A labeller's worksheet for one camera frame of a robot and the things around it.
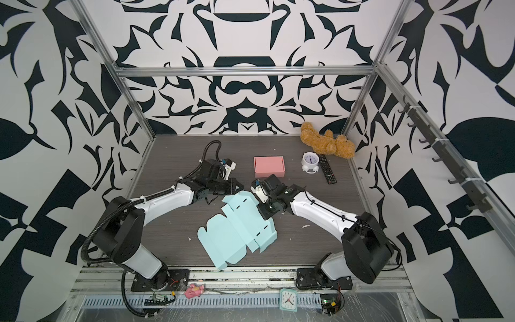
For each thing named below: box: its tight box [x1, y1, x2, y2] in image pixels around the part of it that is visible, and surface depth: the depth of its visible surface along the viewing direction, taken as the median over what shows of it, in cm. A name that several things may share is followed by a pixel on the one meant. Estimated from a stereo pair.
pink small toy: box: [184, 283, 205, 300], surface depth 71 cm
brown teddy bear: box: [300, 121, 356, 159], surface depth 107 cm
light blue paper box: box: [197, 191, 278, 270], surface depth 86 cm
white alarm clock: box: [301, 151, 320, 174], surface depth 107 cm
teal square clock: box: [279, 288, 298, 312], surface depth 71 cm
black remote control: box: [319, 154, 338, 185], surface depth 107 cm
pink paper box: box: [253, 155, 286, 178], surface depth 104 cm
